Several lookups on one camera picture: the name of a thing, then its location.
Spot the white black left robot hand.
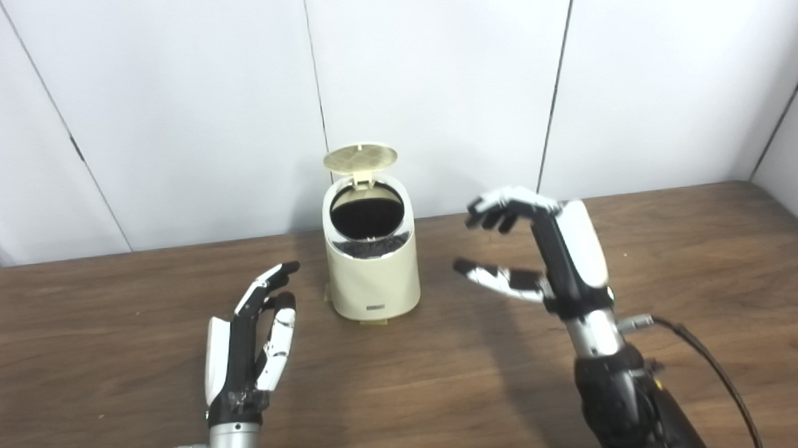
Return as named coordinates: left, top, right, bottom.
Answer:
left=198, top=260, right=309, bottom=430

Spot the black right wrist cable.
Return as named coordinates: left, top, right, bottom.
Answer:
left=615, top=308, right=763, bottom=448

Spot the cream-colored desktop bin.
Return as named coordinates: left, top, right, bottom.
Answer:
left=319, top=172, right=423, bottom=322

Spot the round cream bin lid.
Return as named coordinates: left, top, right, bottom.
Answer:
left=322, top=141, right=400, bottom=188

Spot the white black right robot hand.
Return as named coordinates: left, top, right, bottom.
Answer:
left=449, top=181, right=617, bottom=325

